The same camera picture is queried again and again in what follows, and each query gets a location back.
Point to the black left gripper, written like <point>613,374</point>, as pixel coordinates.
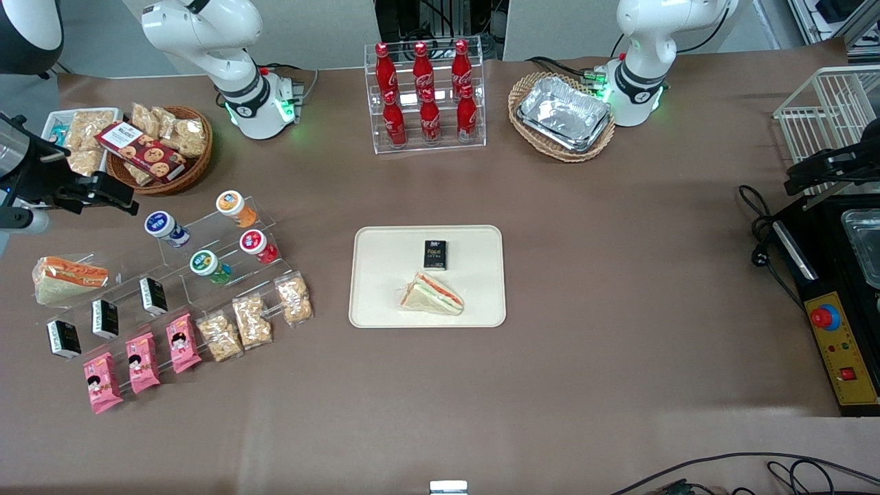
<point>847,163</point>

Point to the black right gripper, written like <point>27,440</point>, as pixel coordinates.
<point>36,177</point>

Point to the green gum bottle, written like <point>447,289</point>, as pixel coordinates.
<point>206,265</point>

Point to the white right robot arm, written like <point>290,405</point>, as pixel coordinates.
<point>206,34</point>

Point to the blue gum bottle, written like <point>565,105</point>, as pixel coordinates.
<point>163,227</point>

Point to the silver metal tray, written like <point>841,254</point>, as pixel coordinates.
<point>866,247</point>

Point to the orange gum bottle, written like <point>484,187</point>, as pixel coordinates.
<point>232,205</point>

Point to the red gum bottle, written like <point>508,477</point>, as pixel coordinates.
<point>256,244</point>

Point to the aluminium foil tray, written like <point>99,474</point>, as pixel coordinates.
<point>564,113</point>

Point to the cream plastic tray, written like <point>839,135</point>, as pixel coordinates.
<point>467,289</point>

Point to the clear bag puffed snack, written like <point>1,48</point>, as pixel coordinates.
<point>144,118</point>
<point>89,127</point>
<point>167,124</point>
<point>137,175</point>
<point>86,161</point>
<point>295,299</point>
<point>220,337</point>
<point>191,137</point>
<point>252,321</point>

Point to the red cookie box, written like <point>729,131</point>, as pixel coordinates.
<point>141,151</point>

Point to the brown wicker basket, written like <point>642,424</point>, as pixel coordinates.
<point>192,172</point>

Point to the blue snack packet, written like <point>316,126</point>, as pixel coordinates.
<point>58,134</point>

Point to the clear acrylic tiered stand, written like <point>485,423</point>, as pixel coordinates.
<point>206,230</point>

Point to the wrapped triangle sandwich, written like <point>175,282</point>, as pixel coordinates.
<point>432,295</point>
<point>65,282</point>

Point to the black white small box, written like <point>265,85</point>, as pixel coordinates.
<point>104,318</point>
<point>153,295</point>
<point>63,339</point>

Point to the black sealing machine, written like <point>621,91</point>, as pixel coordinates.
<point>828,275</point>

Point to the white rectangular bin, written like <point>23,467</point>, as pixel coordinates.
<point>55,118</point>

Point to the red emergency stop button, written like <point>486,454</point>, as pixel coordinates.
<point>825,317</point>

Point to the pink snack packet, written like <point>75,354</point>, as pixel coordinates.
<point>102,383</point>
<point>183,344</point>
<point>142,363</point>

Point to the yellow control panel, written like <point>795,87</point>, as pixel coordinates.
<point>849,350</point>

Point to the brown table cover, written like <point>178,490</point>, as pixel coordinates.
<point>619,275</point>

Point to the red cola bottle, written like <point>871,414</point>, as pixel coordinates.
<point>385,69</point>
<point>394,124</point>
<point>421,67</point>
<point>467,117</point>
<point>460,65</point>
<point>430,122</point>

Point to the light wicker basket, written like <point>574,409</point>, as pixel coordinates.
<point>526,89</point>

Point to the clear acrylic bottle rack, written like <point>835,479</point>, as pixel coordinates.
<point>412,148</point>

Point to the black Face tissue pack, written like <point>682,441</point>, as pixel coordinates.
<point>434,256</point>

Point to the small silver block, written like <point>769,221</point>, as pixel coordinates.
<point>448,488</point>

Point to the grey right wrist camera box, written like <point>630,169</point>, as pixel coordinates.
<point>24,220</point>

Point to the aluminium frame shelf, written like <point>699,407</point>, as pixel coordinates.
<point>832,14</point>

